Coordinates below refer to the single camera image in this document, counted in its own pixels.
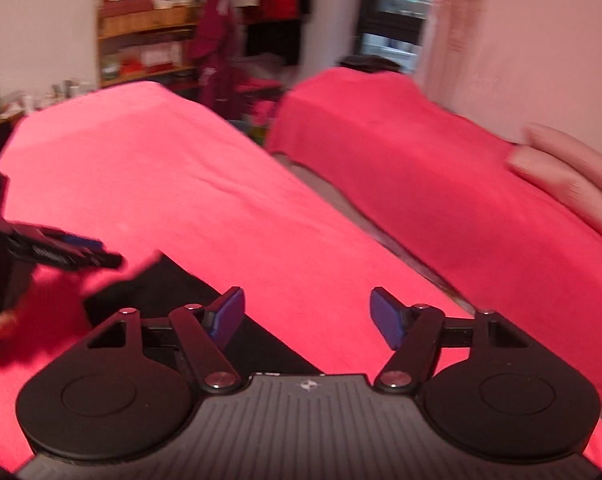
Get far bed red sheet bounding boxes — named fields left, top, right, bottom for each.
left=265, top=66, right=602, bottom=421

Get black pants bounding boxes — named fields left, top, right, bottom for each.
left=83, top=253, right=327, bottom=376

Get near bed red blanket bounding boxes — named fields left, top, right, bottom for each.
left=0, top=80, right=602, bottom=474

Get wooden shelf unit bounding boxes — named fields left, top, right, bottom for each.
left=94, top=0, right=202, bottom=89

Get pink lace curtain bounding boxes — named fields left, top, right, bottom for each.
left=413, top=0, right=488, bottom=106

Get upper pink pillow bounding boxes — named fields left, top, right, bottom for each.
left=522, top=124, right=602, bottom=191

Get dark framed window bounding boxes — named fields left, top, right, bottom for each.
left=354, top=0, right=435, bottom=74

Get pink pillow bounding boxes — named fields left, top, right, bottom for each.
left=522, top=124, right=602, bottom=191
left=506, top=146, right=602, bottom=236

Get hanging clothes on rack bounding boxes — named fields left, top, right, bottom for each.
left=187, top=0, right=312, bottom=118

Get cluttered side table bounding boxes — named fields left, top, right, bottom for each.
left=0, top=79, right=95, bottom=155

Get lower pink pillow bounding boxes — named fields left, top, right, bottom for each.
left=506, top=146, right=602, bottom=236

